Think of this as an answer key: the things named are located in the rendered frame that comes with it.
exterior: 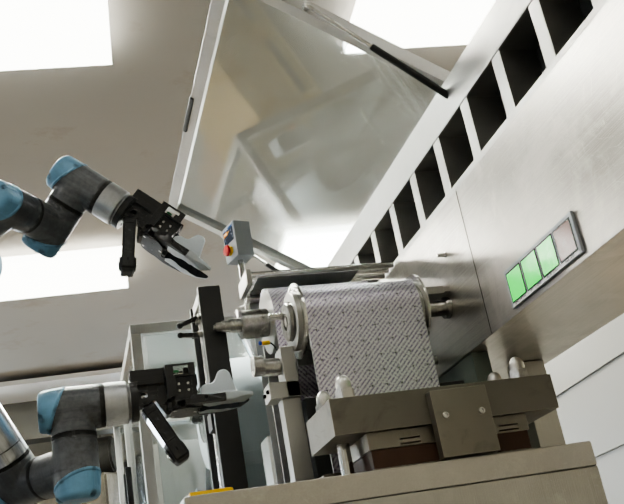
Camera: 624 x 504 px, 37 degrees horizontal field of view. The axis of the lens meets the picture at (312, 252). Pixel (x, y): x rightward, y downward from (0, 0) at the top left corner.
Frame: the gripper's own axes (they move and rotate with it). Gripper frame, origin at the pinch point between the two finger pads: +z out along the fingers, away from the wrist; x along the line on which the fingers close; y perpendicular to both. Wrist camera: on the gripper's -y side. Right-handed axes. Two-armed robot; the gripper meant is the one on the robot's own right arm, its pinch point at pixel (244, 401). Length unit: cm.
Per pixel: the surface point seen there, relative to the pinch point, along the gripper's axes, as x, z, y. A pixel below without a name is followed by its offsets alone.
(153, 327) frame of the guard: 102, -3, 50
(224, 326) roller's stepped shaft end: 29.9, 4.1, 24.1
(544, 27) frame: -51, 47, 43
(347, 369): -0.2, 20.1, 3.7
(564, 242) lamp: -42, 45, 9
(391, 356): -0.2, 29.1, 5.3
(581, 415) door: 351, 278, 52
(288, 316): 3.1, 11.5, 16.2
